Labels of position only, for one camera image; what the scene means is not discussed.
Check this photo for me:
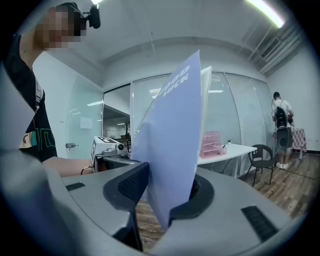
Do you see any long ceiling light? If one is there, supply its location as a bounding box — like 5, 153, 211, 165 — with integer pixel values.
245, 0, 286, 29

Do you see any frosted glass door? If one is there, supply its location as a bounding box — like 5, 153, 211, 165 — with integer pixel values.
65, 74, 105, 161

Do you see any person's left forearm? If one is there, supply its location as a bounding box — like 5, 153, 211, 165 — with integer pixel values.
42, 156, 97, 179

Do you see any white table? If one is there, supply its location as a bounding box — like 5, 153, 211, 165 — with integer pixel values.
196, 142, 258, 179

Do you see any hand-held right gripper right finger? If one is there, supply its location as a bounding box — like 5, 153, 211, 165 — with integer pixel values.
152, 167, 307, 256

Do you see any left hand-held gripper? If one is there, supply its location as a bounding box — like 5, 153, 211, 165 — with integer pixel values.
89, 136, 141, 174

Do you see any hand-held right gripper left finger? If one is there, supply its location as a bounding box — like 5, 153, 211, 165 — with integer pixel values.
60, 161, 150, 252

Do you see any ceiling air vent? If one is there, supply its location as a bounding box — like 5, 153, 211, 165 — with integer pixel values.
259, 37, 281, 60

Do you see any black head-mounted camera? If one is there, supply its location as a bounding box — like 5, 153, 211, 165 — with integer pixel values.
83, 4, 102, 30

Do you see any black chair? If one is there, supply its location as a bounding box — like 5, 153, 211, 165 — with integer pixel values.
246, 144, 276, 188

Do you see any person's black printed t-shirt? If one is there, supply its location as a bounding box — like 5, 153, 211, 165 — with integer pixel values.
1, 32, 59, 163

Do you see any pink wire mesh rack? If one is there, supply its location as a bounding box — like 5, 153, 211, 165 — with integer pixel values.
199, 130, 228, 160

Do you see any black floor cable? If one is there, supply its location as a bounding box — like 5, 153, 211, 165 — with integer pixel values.
284, 166, 320, 180

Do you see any lavender spiral notebook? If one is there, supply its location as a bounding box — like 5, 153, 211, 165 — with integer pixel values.
131, 49, 213, 231

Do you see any checkered cloth covered table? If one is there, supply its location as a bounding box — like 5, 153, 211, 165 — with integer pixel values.
290, 127, 308, 160

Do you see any black coat stand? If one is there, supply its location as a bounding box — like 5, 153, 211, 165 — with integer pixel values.
121, 119, 132, 153

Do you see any person's head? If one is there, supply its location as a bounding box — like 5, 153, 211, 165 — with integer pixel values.
34, 2, 88, 52

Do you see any black wrist band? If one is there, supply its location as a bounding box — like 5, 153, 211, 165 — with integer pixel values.
80, 165, 95, 176

